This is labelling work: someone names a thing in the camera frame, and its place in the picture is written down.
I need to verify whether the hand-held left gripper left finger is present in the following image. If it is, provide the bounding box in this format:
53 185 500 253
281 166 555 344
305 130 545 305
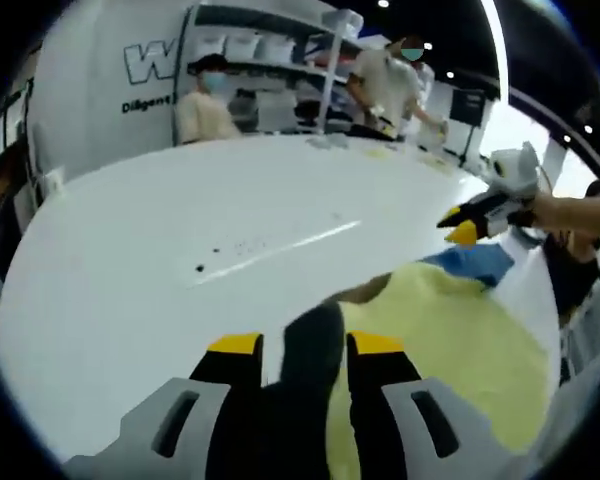
62 332 265 480

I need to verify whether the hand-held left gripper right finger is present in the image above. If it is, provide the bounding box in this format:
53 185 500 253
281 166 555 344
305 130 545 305
346 329 526 480

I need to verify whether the yellow-green garment with blue panel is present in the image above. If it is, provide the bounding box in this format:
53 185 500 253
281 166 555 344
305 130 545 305
262 247 551 480

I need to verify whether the black sign on stand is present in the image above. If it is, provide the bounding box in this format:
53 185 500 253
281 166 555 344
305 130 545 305
452 88 486 162

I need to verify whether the ceiling light strip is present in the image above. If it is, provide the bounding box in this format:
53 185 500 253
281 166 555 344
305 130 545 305
479 0 510 96

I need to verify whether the person's white printed shirt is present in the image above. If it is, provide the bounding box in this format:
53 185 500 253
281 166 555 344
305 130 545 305
549 279 600 461

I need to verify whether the grey metal shelf rack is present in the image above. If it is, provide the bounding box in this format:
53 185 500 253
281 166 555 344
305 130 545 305
172 4 436 139

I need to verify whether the grey box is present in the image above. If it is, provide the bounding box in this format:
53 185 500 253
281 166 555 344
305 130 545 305
257 94 296 134

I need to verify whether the clear plastic storage box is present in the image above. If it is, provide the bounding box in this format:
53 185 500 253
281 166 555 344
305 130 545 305
322 9 365 34

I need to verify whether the white storage bin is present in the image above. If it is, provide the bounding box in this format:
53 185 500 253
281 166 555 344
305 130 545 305
257 36 300 65
194 33 227 62
224 33 260 62

